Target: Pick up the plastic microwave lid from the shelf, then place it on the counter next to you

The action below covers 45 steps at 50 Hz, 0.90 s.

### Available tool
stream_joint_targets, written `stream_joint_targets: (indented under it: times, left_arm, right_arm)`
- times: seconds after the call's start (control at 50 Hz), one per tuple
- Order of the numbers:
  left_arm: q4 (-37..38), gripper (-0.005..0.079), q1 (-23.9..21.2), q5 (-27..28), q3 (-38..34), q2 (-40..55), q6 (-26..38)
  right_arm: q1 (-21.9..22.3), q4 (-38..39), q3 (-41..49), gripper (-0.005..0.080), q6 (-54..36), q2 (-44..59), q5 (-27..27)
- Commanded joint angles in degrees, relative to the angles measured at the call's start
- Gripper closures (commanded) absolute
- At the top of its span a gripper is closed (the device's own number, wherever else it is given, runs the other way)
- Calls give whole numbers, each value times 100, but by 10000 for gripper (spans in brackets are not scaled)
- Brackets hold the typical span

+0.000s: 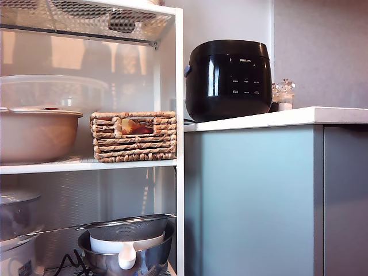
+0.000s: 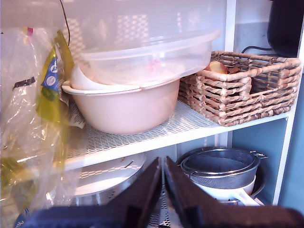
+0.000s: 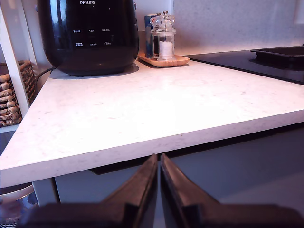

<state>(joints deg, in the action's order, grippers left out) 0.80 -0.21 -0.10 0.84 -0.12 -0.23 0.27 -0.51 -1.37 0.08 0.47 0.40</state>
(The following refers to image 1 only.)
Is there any clear plastic microwave lid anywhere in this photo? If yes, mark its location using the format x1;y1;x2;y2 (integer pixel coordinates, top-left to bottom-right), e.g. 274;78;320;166
0;74;109;113

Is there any white metal shelf unit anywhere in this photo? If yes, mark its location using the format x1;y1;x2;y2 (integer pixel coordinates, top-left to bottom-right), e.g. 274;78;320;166
0;0;185;276

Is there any steel pot with glass lid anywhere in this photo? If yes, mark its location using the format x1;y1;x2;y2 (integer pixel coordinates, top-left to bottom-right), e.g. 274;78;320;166
0;188;43;241

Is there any orange red food packet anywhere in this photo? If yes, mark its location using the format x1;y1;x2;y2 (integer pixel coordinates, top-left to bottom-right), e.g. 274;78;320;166
120;117;155;135

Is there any woven wicker basket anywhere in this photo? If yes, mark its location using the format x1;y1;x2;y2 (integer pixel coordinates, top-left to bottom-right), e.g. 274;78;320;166
90;111;178;163

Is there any black Philips rice cooker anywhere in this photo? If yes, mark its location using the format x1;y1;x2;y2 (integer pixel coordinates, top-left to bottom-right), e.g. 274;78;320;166
183;39;273;123

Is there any teal kitchen cabinet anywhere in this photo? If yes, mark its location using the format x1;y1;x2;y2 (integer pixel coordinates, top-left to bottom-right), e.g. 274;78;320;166
183;124;368;276

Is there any clear pepper mill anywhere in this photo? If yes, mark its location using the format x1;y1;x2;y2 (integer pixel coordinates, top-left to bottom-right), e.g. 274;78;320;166
271;82;281;112

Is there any metal mesh sieve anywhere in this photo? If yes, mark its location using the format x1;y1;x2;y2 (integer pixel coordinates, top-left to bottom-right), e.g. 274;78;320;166
17;213;177;242

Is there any clear salt mill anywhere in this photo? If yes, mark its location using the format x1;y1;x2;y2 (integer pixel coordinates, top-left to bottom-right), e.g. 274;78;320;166
278;77;296;111

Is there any stainless steel mixing bowl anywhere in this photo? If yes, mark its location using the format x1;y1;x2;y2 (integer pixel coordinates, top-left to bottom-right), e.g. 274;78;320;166
77;220;177;276

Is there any dark square container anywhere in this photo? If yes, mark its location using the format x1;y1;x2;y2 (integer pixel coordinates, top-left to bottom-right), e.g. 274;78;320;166
108;8;137;32

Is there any large beige plastic bowl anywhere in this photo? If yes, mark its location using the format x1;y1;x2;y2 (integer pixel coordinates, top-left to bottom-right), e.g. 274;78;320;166
0;108;84;166

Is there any dark round dish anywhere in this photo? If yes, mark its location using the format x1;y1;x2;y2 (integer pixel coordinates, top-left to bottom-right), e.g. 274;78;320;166
51;0;113;18

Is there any white electric cooker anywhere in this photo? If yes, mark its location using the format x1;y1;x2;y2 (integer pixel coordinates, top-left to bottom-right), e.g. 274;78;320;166
0;224;46;276

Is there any white bowl with handle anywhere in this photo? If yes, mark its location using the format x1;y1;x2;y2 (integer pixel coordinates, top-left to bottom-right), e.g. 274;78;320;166
90;229;167;270

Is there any black power cable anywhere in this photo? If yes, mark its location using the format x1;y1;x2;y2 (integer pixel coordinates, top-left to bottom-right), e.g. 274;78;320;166
43;248;93;276

